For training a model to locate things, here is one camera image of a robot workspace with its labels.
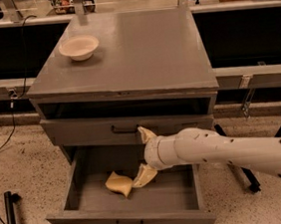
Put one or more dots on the yellow sponge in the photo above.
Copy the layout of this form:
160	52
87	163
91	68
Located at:
119	184

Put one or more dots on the black drawer handle upper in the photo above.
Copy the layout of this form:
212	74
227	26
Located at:
124	130

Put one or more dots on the closed grey upper drawer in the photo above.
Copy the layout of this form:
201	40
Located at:
97	131

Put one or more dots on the grey drawer cabinet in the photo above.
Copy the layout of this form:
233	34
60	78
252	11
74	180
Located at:
148	63

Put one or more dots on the open grey bottom drawer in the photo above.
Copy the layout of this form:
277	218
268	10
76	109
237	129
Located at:
173	197

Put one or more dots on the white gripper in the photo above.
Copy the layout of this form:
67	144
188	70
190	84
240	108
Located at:
152	154

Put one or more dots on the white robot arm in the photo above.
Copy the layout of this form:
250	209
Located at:
195	145

